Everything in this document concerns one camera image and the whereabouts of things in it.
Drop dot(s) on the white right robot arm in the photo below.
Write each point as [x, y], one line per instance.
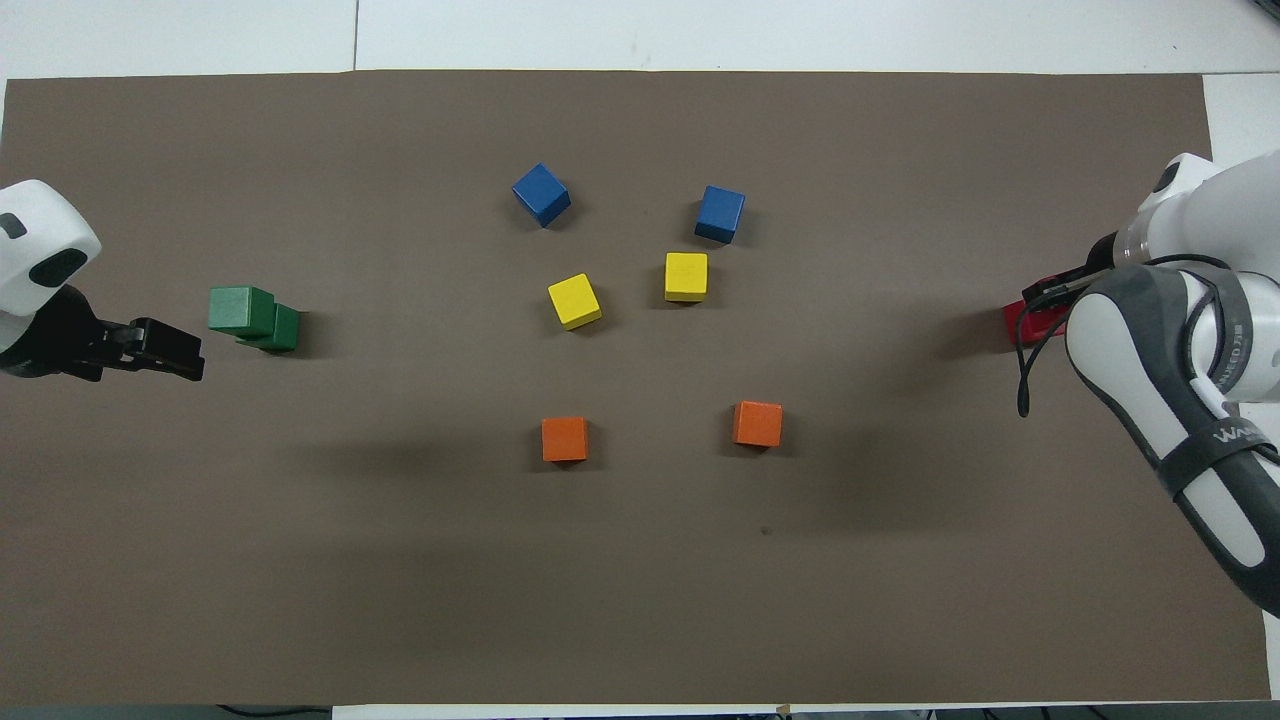
[1130, 340]

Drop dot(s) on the blue wooden cube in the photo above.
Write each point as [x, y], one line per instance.
[720, 213]
[541, 194]

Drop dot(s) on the yellow wooden cube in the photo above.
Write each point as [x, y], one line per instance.
[574, 301]
[686, 276]

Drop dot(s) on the orange wooden cube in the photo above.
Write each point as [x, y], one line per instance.
[757, 423]
[565, 439]

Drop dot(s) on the green wooden cube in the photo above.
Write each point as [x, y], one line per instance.
[285, 330]
[240, 309]

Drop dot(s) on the brown paper table mat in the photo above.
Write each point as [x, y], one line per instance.
[400, 600]

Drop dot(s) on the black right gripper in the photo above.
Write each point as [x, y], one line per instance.
[1105, 250]

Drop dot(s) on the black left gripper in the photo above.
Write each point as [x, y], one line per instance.
[50, 340]

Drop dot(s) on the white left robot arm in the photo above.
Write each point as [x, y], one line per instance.
[40, 230]

